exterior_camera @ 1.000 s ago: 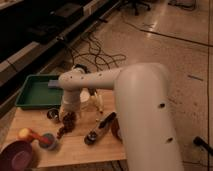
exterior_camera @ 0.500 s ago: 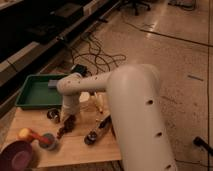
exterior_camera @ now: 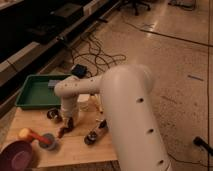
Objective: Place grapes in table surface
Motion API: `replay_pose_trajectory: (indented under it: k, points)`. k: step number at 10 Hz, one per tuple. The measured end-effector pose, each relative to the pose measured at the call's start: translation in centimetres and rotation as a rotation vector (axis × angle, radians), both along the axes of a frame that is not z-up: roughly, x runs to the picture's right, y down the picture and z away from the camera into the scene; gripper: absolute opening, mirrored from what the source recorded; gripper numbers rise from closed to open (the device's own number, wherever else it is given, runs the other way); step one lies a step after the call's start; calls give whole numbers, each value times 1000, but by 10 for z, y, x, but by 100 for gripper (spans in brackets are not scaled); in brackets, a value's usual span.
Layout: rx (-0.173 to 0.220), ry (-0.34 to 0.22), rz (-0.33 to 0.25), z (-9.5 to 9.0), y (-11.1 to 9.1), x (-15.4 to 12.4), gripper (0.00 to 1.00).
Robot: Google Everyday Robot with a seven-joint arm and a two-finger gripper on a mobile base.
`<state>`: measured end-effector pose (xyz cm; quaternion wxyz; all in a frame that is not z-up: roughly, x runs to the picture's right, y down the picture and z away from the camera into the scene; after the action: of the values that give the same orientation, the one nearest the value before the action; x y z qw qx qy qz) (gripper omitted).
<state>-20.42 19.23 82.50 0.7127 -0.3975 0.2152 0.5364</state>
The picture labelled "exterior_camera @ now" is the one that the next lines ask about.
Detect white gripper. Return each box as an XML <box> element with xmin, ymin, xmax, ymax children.
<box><xmin>61</xmin><ymin>96</ymin><xmax>79</xmax><ymax>127</ymax></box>

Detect dark grape bunch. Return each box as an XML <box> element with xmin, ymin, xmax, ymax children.
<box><xmin>58</xmin><ymin>118</ymin><xmax>74</xmax><ymax>138</ymax></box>

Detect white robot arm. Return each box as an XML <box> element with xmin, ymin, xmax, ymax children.
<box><xmin>54</xmin><ymin>64</ymin><xmax>173</xmax><ymax>171</ymax></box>

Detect white plastic cup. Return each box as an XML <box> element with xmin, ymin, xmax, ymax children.
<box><xmin>77</xmin><ymin>94</ymin><xmax>90</xmax><ymax>111</ymax></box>

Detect small dark round object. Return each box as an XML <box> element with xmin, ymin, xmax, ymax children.
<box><xmin>47</xmin><ymin>108</ymin><xmax>62</xmax><ymax>123</ymax></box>

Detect grey sponge block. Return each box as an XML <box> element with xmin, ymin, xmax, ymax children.
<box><xmin>48</xmin><ymin>80</ymin><xmax>61</xmax><ymax>89</ymax></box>

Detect black power adapter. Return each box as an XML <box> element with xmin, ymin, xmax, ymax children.
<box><xmin>71</xmin><ymin>64</ymin><xmax>87</xmax><ymax>78</ymax></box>

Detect green plastic tray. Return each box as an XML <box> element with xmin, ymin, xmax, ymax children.
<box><xmin>15</xmin><ymin>75</ymin><xmax>67</xmax><ymax>110</ymax></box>

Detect wooden board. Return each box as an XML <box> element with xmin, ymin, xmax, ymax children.
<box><xmin>3</xmin><ymin>97</ymin><xmax>117</xmax><ymax>168</ymax></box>

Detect small grey cup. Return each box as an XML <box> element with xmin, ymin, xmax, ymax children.
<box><xmin>39</xmin><ymin>133</ymin><xmax>57</xmax><ymax>151</ymax></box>

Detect red yellow toy utensil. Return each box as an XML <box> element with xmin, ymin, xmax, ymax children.
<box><xmin>18</xmin><ymin>128</ymin><xmax>43</xmax><ymax>142</ymax></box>

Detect purple bowl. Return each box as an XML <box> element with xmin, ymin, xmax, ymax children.
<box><xmin>0</xmin><ymin>140</ymin><xmax>33</xmax><ymax>171</ymax></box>

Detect office chair base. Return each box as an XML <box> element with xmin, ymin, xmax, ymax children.
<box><xmin>117</xmin><ymin>0</ymin><xmax>151</xmax><ymax>16</ymax></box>

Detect black object on floor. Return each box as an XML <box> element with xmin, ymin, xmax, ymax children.
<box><xmin>193</xmin><ymin>137</ymin><xmax>213</xmax><ymax>156</ymax></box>

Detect black floor cables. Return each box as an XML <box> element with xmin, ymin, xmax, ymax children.
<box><xmin>69</xmin><ymin>33</ymin><xmax>128</xmax><ymax>78</ymax></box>

